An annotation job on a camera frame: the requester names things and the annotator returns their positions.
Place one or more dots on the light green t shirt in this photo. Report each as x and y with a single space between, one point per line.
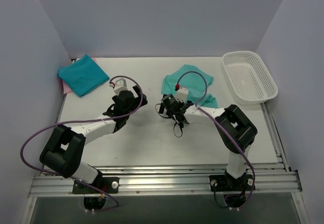
193 82

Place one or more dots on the white perforated plastic basket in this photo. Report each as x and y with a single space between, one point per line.
247 77

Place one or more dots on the folded teal t shirt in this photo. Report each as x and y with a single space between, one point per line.
99 77

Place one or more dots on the folded pink t shirt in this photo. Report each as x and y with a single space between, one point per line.
75 76

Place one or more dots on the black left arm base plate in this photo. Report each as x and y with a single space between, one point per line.
109 185

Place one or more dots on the aluminium rail frame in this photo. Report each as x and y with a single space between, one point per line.
183 180

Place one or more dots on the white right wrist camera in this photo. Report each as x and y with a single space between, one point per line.
181 93

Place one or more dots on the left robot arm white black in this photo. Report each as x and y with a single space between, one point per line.
64 149

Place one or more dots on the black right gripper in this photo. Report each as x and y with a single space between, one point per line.
166 106

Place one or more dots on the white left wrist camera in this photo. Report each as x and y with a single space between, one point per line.
119 86

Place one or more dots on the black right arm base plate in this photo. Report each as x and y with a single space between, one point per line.
226 183

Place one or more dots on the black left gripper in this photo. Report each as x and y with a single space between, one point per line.
137 96

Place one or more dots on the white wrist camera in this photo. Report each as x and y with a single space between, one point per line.
119 86
181 93

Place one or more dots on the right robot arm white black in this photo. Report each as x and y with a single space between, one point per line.
234 127

